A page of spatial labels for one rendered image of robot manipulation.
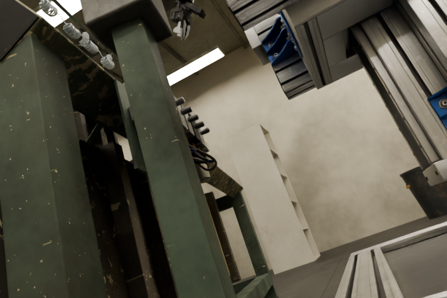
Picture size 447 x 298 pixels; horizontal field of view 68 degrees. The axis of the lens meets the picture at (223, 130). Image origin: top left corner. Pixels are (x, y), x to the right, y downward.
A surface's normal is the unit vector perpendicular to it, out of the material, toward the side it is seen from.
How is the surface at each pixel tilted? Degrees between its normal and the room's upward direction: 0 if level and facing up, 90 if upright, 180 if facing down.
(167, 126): 90
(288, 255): 90
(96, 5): 90
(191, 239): 90
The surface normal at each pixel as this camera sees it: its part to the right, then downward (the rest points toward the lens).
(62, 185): 0.92, -0.37
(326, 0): -0.38, -0.22
